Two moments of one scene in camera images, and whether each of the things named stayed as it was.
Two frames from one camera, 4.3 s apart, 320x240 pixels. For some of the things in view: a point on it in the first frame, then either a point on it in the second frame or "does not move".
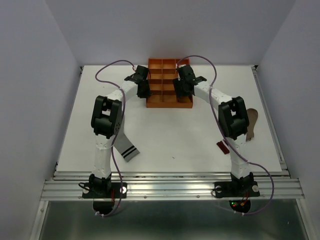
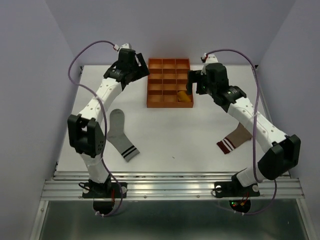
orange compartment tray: x=162 y=71 does not move
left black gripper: x=147 y=93 → x=142 y=71
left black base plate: x=104 y=190 does not move
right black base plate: x=239 y=189 does not move
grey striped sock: x=125 y=147 does not move
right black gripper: x=176 y=82 → x=193 y=76
